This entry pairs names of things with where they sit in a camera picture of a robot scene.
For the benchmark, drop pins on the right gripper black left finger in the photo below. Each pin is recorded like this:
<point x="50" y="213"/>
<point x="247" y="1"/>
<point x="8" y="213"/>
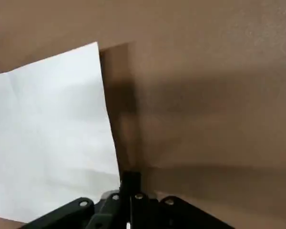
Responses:
<point x="105" y="214"/>

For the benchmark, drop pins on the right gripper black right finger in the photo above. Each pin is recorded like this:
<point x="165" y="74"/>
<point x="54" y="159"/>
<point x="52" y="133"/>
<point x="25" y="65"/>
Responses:
<point x="157" y="214"/>

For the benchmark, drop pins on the white A4 paper sheet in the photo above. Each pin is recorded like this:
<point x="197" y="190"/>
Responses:
<point x="50" y="119"/>

